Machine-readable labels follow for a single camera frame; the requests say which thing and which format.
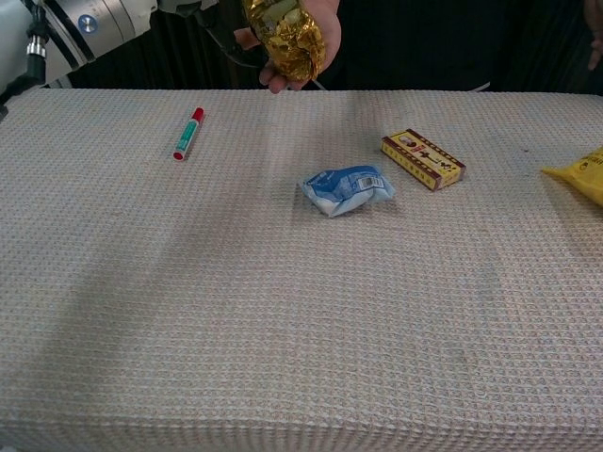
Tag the person's open bare hand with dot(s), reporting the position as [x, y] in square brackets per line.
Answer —
[332, 33]

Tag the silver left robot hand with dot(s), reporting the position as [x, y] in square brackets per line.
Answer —
[188, 6]

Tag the person's bare hand at side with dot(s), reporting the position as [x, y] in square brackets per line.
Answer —
[596, 52]

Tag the gold foil snack packet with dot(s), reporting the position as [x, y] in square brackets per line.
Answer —
[287, 37]

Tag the person's black clothed torso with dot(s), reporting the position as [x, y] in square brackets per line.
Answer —
[452, 42]

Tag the yellow plastic bag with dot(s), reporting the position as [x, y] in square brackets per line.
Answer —
[584, 176]

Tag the red green marker pen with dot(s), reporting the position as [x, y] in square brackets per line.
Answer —
[188, 135]

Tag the blue white crumpled packet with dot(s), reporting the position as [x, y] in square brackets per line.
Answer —
[346, 188]

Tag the yellow red cardboard box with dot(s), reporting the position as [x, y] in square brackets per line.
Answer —
[424, 160]

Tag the beige woven table cloth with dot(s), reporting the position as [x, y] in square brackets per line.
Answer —
[301, 306]

